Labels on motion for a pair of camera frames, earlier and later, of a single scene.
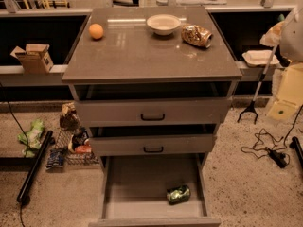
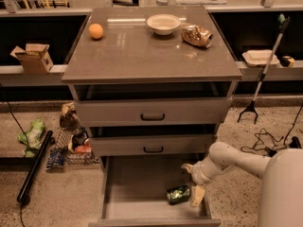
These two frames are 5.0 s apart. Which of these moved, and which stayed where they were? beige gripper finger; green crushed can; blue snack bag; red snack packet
Moved: beige gripper finger
Stayed: green crushed can; red snack packet; blue snack bag
